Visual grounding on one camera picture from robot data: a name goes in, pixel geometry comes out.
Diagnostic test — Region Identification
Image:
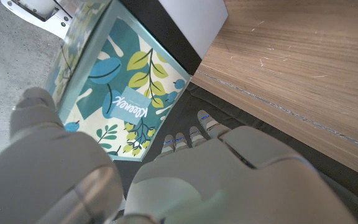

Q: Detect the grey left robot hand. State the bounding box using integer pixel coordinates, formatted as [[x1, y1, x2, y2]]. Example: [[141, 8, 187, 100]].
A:
[[0, 86, 358, 224]]

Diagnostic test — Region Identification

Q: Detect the teal leaf-print tissue box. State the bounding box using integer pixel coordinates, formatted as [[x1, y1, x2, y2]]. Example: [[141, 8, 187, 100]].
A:
[[44, 0, 192, 162]]

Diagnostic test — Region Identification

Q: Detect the black box with white base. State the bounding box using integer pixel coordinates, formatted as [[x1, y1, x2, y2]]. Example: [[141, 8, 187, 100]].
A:
[[119, 0, 229, 76]]

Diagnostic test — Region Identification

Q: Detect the wooden table top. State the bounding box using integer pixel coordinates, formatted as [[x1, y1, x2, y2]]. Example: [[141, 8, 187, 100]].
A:
[[196, 70, 358, 154]]

